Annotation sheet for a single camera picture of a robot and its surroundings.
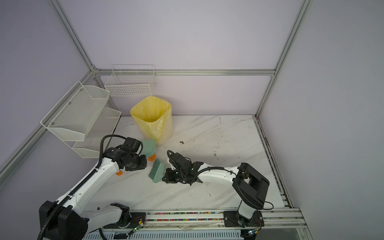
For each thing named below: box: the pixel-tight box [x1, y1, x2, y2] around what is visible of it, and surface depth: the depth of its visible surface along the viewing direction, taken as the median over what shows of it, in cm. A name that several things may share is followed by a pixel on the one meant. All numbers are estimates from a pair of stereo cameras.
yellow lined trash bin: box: [130, 96, 173, 146], surface depth 95 cm
